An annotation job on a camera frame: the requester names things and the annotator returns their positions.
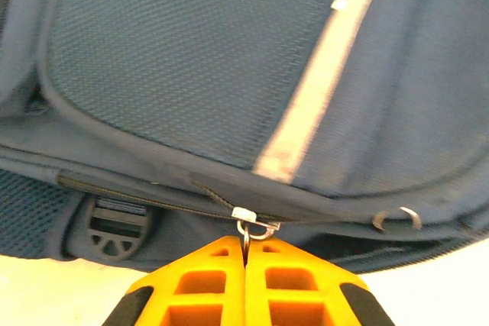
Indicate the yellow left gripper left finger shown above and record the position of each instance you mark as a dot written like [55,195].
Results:
[160,303]

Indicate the navy blue student backpack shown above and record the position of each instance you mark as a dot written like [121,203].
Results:
[191,74]

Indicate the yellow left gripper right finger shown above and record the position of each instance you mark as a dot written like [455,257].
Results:
[328,303]

